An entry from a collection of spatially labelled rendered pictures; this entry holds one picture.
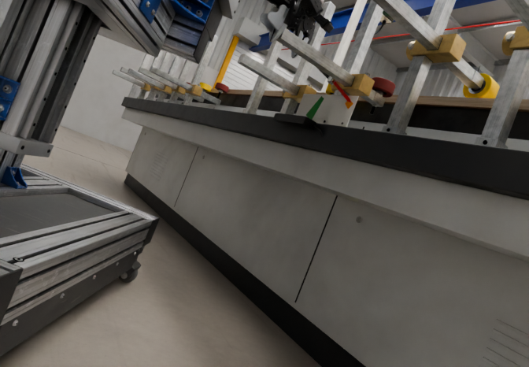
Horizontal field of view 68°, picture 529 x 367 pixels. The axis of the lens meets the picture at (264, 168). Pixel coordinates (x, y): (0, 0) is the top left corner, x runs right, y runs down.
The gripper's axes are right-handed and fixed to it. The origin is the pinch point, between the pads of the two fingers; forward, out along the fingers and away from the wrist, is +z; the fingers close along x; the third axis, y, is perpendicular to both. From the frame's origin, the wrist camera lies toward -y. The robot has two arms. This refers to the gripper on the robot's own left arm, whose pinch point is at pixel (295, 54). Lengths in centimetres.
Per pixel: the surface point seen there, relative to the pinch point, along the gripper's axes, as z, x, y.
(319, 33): -12.3, -7.5, -0.5
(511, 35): -3, 19, -66
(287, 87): 11.7, -0.2, -1.8
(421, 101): 3.9, -13.2, -42.5
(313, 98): 13.2, -1.4, -12.7
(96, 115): 48, -325, 674
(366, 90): 8.7, 2.2, -31.3
